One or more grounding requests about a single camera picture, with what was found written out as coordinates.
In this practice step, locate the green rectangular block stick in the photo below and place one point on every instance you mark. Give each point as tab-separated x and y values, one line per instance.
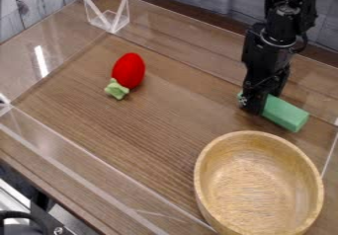
281	112

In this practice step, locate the black clamp under table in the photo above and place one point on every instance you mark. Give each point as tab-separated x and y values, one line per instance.
20	220

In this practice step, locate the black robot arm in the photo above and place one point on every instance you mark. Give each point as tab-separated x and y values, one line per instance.
294	16

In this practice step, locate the red toy strawberry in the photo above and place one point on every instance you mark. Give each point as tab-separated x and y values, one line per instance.
127	75

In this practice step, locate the clear acrylic tray enclosure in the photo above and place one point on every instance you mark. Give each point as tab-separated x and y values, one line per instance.
114	159

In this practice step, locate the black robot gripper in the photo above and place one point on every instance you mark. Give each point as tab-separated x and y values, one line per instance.
266	57

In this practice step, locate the wooden brown bowl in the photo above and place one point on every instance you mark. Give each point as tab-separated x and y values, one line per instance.
257	185

